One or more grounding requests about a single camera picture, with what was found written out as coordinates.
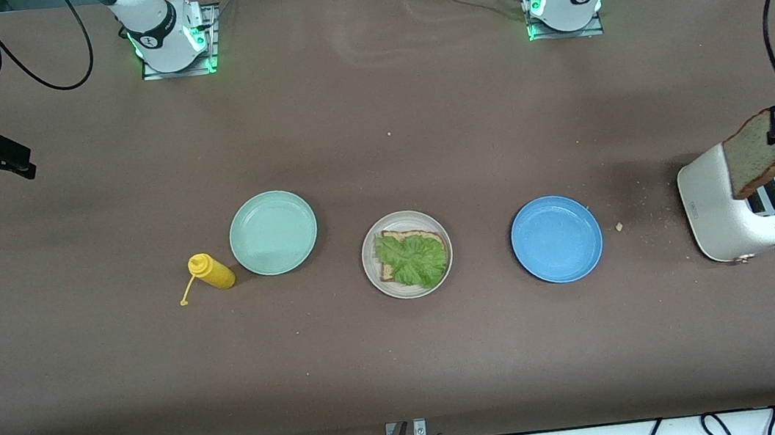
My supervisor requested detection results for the brown bread slice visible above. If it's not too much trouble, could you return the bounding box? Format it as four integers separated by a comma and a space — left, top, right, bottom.
718, 109, 775, 202
375, 224, 448, 284

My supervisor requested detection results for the yellow mustard squeeze bottle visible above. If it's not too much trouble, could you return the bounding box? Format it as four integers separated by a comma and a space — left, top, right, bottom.
174, 249, 239, 307

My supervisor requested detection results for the green lettuce leaf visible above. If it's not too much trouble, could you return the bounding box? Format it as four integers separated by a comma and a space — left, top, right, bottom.
371, 227, 454, 296

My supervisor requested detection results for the blue plate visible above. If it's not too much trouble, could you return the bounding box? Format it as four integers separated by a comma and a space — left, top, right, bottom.
507, 190, 608, 289

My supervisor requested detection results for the mint green plate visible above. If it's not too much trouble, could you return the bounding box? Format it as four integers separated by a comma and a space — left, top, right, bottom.
224, 186, 324, 281

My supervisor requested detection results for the beige plate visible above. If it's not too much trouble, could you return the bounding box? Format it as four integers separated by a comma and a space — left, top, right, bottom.
357, 205, 459, 305

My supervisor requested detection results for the white two-slot toaster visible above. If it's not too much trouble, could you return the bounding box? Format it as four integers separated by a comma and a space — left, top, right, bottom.
673, 136, 775, 271

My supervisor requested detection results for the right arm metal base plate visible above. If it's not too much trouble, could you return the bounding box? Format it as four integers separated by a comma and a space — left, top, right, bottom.
135, 2, 224, 82

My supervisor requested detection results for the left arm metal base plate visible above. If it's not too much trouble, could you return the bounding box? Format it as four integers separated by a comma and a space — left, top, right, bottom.
522, 0, 607, 44

